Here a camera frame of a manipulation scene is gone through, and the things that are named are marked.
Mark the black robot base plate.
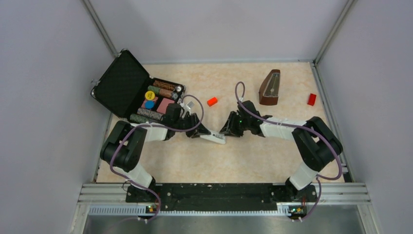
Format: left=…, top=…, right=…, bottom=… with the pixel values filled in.
left=126, top=183, right=317, bottom=212

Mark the brown wooden metronome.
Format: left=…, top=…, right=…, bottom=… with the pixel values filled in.
left=259, top=69, right=281, bottom=106

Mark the black poker chip case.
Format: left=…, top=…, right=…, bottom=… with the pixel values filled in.
left=91, top=49, right=186, bottom=120

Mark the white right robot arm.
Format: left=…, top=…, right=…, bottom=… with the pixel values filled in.
left=220, top=100, right=343, bottom=201

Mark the yellow poker chip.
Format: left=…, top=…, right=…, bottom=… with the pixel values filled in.
left=145, top=91, right=156, bottom=100

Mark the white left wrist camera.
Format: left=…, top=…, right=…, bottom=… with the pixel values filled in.
left=181, top=101, right=195, bottom=113

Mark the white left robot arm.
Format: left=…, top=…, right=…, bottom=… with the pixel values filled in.
left=100, top=103, right=212, bottom=202

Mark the orange toy block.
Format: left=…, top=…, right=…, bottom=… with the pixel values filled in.
left=207, top=97, right=218, bottom=107

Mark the pink card deck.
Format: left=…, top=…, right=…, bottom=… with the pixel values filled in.
left=156, top=98, right=175, bottom=114

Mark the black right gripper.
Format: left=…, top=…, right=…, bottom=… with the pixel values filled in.
left=220, top=111, right=250, bottom=138

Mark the blue poker chip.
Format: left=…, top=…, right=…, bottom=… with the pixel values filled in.
left=144, top=100, right=155, bottom=110

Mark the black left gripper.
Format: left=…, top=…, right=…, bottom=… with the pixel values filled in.
left=173, top=113, right=210, bottom=138

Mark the white remote control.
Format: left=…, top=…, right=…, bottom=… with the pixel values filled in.
left=200, top=131, right=226, bottom=145

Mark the red toy brick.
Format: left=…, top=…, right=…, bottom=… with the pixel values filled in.
left=307, top=93, right=317, bottom=106

